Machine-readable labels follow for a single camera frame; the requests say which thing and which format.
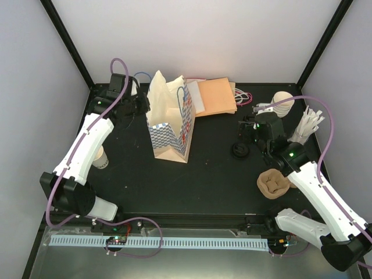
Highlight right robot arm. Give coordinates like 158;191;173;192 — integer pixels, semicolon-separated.
238;112;371;271

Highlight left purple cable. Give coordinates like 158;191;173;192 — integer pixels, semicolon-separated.
45;57;130;227

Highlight single black cup lid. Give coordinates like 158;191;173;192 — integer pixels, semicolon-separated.
230;142;250;160

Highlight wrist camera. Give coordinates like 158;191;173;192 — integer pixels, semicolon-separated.
253;103;274;115
130;77;140;97

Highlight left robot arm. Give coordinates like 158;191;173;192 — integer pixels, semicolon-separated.
40;73;149;232

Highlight purple cable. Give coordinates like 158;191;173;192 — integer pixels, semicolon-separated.
45;57;130;227
252;95;372;270

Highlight stack of paper cups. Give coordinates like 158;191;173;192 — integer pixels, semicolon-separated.
271;91;295;118

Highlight blue checkered paper bag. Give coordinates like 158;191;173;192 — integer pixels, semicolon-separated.
146;70;196;163

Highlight white slotted cable duct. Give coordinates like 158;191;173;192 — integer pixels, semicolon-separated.
49;235;269;252

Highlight stack of orange paper bags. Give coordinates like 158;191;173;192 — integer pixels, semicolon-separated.
186;77;253;117

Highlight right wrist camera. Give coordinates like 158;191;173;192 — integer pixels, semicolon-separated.
253;103;274;115

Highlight brown cardboard cup carrier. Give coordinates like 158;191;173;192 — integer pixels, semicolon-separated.
257;169;296;200

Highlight white paper cup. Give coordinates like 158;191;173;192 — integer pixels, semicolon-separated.
92;145;109;169

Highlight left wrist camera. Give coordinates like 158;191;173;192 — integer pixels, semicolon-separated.
130;77;140;97

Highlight jar of wrapped straws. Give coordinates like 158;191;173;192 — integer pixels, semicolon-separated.
288;106;325;145

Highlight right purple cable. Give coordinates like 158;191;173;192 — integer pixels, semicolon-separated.
252;95;372;270

